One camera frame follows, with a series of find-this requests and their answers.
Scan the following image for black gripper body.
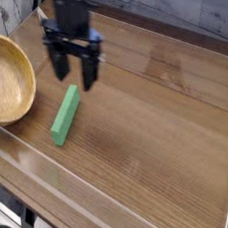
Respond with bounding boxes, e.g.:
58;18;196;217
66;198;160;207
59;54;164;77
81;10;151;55
40;0;103;62

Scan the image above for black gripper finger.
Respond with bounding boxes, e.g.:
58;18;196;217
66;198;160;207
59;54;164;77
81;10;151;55
47;44;70;81
81;53;100;91

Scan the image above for green rectangular stick block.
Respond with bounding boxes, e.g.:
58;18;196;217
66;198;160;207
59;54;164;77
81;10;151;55
51;85;81;146

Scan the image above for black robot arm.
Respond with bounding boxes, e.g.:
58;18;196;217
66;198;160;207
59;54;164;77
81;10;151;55
40;0;103;91

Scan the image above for wooden bowl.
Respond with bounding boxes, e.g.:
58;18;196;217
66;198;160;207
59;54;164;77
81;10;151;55
0;35;37;125

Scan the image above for clear acrylic tray wall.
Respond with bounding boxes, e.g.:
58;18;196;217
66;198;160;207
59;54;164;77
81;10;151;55
0;14;228;228

